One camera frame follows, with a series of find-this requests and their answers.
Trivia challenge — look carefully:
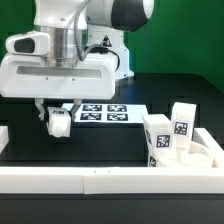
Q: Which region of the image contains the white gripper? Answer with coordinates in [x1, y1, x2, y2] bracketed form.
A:
[0, 31, 116, 121]

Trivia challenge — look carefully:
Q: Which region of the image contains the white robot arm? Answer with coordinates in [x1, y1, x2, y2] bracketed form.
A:
[0, 0, 154, 114]

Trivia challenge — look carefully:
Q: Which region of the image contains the white marker sheet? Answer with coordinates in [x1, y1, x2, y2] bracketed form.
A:
[61, 102, 149, 124]

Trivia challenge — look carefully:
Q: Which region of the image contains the white left fence bar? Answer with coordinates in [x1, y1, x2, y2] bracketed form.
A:
[0, 126, 9, 154]

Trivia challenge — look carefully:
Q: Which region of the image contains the white front fence bar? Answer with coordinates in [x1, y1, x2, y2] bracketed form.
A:
[0, 167, 224, 195]

